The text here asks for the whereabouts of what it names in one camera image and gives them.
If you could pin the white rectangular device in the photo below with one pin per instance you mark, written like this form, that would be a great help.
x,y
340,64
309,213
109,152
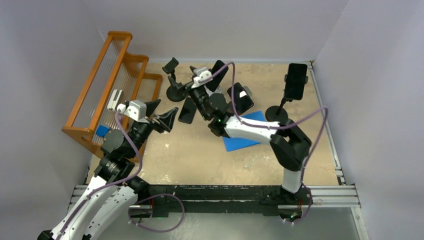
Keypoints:
x,y
114,100

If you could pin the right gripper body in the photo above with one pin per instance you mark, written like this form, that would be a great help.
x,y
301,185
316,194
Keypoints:
x,y
199,96

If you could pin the blue small block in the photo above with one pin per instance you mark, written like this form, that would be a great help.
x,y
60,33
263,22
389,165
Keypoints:
x,y
102,130

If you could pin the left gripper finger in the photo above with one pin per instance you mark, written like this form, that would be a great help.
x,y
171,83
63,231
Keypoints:
x,y
151,107
170,116

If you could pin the tall black phone stand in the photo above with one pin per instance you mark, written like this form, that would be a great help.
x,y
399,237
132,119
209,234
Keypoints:
x,y
277,113

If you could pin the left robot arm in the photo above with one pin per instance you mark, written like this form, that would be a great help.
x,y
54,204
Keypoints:
x,y
115,184

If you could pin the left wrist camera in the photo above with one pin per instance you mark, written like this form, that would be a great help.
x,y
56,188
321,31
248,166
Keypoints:
x,y
134,109

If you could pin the black round-base phone stand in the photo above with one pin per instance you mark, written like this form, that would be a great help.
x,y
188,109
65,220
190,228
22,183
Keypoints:
x,y
169,69

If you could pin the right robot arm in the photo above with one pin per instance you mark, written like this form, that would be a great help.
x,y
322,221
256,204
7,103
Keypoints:
x,y
288,142

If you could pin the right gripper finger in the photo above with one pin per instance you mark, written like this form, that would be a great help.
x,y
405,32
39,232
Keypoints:
x,y
177,87
193,71

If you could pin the black smartphone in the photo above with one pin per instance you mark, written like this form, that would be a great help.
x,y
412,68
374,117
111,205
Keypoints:
x,y
188,111

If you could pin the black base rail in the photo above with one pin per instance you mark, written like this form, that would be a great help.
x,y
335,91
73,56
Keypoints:
x,y
267,200

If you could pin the orange wooden rack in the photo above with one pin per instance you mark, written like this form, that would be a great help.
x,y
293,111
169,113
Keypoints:
x,y
114,70

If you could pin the black phone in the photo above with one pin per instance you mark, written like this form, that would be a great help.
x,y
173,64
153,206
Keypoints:
x,y
214,84
295,81
242,97

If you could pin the black phone on tall stand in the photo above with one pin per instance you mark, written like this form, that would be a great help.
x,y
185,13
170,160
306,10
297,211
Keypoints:
x,y
295,81

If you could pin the blue mat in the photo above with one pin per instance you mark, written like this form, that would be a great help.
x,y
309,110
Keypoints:
x,y
232,144

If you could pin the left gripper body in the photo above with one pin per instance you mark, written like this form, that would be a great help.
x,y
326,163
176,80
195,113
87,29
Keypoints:
x,y
159,127

